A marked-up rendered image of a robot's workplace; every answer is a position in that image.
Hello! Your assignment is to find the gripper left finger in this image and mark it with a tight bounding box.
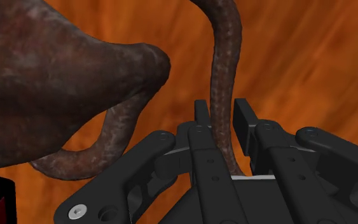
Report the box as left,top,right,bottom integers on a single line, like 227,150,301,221
53,99,249,224

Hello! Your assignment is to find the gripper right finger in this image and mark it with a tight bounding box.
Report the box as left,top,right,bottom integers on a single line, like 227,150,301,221
232,97,358,224

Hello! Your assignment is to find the rusty brown curved-handle vessel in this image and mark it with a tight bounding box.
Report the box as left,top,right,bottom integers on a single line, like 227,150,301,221
0,0,245,181

